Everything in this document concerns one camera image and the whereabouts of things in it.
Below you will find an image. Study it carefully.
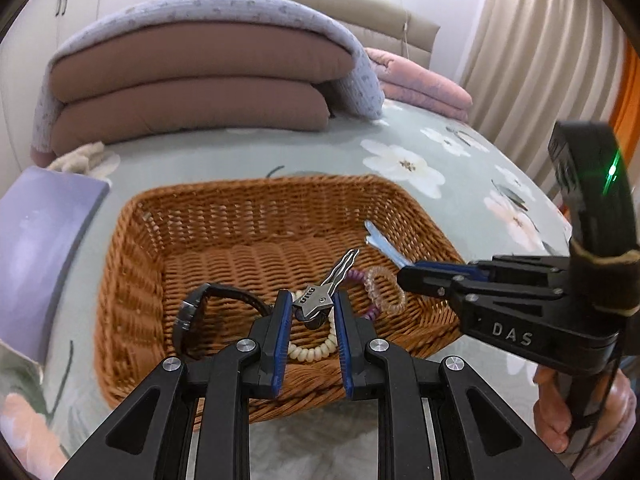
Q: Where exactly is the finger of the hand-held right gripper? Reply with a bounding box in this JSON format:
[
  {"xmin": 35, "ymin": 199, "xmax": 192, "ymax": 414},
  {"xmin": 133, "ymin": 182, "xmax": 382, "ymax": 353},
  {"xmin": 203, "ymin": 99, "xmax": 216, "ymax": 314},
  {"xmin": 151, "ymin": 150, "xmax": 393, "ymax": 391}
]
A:
[
  {"xmin": 397, "ymin": 264, "xmax": 473, "ymax": 311},
  {"xmin": 417, "ymin": 259, "xmax": 496, "ymax": 283}
]

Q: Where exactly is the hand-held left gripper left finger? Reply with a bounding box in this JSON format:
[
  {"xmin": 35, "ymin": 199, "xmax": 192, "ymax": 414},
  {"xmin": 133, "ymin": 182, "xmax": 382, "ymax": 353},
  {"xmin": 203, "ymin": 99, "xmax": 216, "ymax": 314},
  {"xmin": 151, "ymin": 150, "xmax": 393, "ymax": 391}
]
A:
[{"xmin": 54, "ymin": 290, "xmax": 294, "ymax": 480}]

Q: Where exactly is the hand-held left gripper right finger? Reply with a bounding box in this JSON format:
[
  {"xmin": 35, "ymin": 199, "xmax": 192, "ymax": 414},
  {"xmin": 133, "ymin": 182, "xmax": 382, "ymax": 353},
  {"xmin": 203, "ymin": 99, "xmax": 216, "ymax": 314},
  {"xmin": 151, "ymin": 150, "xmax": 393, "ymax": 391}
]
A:
[{"xmin": 333, "ymin": 290, "xmax": 577, "ymax": 480}]

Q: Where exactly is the silver key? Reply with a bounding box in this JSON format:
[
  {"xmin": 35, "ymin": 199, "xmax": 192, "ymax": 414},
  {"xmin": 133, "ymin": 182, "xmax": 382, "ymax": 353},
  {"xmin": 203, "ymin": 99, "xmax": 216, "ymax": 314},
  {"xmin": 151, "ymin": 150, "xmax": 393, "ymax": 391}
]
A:
[{"xmin": 292, "ymin": 248, "xmax": 362, "ymax": 322}]

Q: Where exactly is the blue hair clip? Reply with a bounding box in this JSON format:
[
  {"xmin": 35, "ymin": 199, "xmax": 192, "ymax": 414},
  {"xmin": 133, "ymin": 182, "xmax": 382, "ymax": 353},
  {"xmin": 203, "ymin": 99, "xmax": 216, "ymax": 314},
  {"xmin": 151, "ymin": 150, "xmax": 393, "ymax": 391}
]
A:
[{"xmin": 364, "ymin": 220, "xmax": 416, "ymax": 269}]

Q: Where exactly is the brown wicker basket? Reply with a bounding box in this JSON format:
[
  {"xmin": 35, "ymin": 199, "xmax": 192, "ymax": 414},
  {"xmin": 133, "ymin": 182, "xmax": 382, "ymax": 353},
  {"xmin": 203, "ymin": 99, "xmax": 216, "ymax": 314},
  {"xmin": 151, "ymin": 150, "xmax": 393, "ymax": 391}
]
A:
[{"xmin": 94, "ymin": 174, "xmax": 469, "ymax": 425}]

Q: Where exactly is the person's right hand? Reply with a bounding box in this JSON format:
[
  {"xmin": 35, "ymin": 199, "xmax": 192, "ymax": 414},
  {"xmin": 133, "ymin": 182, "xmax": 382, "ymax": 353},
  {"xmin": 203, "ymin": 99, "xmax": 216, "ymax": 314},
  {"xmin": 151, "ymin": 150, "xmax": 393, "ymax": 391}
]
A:
[{"xmin": 532, "ymin": 364, "xmax": 637, "ymax": 463}]

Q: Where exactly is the green floral bed sheet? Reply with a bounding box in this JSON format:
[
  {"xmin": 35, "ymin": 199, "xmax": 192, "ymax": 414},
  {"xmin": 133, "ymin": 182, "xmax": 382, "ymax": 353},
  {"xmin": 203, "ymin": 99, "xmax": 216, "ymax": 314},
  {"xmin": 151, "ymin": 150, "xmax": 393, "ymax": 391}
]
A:
[{"xmin": 0, "ymin": 97, "xmax": 577, "ymax": 480}]

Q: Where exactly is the black wristwatch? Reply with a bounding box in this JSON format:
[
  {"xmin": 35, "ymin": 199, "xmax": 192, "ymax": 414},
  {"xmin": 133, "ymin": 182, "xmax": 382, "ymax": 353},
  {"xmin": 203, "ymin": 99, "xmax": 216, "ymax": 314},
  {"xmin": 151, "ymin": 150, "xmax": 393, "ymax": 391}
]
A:
[{"xmin": 172, "ymin": 282, "xmax": 274, "ymax": 362}]

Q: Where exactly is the folded pink blanket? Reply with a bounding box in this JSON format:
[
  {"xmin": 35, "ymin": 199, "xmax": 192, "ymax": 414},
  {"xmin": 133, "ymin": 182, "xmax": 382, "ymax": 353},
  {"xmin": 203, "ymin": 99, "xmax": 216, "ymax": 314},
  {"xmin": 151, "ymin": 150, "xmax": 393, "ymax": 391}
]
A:
[{"xmin": 363, "ymin": 47, "xmax": 474, "ymax": 122}]

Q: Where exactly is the beige curtain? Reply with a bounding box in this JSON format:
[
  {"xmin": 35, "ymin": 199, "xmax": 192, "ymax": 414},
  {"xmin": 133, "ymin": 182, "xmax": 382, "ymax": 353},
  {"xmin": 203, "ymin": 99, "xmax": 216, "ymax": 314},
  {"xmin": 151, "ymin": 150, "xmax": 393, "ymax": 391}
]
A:
[{"xmin": 459, "ymin": 0, "xmax": 632, "ymax": 197}]

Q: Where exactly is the orange curtain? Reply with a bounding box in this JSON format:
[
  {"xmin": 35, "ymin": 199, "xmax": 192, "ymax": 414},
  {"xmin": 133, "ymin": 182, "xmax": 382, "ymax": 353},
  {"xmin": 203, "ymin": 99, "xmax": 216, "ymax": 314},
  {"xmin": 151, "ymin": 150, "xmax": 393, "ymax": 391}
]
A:
[{"xmin": 607, "ymin": 39, "xmax": 640, "ymax": 162}]

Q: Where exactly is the purple cushion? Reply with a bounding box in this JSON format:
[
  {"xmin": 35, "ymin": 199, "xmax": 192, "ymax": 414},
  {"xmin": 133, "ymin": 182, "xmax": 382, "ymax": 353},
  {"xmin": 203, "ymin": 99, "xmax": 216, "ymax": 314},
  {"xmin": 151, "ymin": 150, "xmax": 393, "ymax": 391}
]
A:
[{"xmin": 0, "ymin": 166, "xmax": 111, "ymax": 357}]

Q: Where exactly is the cream fluffy cloth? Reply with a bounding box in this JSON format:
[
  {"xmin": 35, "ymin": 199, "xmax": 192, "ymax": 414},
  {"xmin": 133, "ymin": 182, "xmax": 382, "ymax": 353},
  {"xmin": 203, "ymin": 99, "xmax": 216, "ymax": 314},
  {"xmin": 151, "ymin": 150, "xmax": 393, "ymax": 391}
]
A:
[{"xmin": 46, "ymin": 141, "xmax": 121, "ymax": 181}]

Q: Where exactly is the folded brown and lavender quilt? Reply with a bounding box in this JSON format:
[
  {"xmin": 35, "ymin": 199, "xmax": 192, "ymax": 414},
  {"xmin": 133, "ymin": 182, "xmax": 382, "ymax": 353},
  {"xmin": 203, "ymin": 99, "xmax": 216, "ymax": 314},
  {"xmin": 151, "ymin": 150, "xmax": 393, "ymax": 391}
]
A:
[{"xmin": 31, "ymin": 0, "xmax": 386, "ymax": 167}]

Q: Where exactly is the white wardrobe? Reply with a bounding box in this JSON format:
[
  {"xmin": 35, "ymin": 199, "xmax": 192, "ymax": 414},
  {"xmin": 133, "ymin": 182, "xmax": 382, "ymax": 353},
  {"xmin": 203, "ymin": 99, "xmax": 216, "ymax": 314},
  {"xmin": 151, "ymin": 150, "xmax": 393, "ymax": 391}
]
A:
[{"xmin": 0, "ymin": 0, "xmax": 167, "ymax": 77}]

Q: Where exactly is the cream bead bracelet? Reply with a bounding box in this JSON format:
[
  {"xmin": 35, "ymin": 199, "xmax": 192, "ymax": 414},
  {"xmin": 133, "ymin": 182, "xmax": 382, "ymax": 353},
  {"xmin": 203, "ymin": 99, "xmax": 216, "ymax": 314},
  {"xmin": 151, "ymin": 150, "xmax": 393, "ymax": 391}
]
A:
[{"xmin": 287, "ymin": 287, "xmax": 339, "ymax": 364}]

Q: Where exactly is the clear spiral hair tie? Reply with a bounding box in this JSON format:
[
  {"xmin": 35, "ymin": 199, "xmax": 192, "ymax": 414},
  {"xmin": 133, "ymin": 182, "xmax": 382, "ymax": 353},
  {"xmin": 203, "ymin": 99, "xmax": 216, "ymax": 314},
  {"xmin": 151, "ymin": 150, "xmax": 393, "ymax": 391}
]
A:
[{"xmin": 363, "ymin": 265, "xmax": 408, "ymax": 314}]

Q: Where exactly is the purple spiral hair tie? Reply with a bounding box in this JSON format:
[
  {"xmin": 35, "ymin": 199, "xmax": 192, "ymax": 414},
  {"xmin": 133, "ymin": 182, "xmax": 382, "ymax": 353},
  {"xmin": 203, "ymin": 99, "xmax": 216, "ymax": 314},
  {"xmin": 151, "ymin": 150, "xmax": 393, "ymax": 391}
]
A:
[{"xmin": 344, "ymin": 268, "xmax": 384, "ymax": 322}]

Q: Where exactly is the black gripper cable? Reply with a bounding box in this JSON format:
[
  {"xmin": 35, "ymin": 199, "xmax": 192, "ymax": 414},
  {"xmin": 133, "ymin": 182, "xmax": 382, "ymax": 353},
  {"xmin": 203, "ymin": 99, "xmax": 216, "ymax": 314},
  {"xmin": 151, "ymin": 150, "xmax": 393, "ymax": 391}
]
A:
[{"xmin": 570, "ymin": 310, "xmax": 628, "ymax": 477}]

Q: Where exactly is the white cable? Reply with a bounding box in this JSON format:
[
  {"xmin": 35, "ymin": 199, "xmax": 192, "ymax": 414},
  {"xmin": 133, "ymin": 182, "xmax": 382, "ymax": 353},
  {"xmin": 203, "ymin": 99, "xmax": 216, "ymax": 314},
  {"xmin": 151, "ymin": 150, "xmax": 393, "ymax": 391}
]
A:
[{"xmin": 397, "ymin": 0, "xmax": 417, "ymax": 62}]

